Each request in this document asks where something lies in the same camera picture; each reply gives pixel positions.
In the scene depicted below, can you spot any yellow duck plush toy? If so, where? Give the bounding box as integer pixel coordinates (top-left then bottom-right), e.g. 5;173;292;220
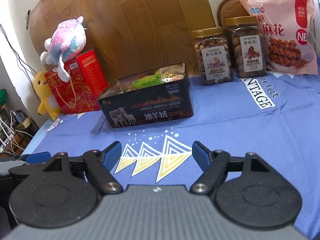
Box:
33;71;62;121

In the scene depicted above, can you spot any red gift bag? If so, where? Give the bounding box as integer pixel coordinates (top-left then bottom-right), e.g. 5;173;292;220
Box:
44;49;108;114

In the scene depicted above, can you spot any green cracker snack packet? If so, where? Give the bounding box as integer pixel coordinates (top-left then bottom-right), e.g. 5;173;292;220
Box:
132;74;162;90

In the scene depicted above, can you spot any black sheep-print tin box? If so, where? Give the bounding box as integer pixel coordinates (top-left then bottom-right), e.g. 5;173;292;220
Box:
98;63;194;128

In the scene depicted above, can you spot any power strip with cables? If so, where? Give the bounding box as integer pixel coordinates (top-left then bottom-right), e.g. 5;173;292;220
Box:
1;108;33;157

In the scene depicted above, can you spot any pink blue plush toy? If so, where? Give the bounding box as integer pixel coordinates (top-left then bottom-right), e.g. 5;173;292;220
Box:
40;16;87;82

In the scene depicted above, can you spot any pink twisted snack bag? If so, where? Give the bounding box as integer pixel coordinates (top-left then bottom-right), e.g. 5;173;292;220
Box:
240;0;318;75

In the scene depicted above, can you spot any cashew nut jar gold lid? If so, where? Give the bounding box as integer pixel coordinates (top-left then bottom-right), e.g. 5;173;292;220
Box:
191;27;233;86

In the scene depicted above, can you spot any brown woven round board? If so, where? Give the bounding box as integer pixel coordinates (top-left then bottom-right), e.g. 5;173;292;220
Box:
216;0;249;29

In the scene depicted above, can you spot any blue printed tablecloth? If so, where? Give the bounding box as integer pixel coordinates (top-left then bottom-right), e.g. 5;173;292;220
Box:
25;73;319;238

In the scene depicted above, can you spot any pecan nut jar gold lid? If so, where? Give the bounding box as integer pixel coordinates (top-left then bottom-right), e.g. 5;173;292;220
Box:
226;16;266;79

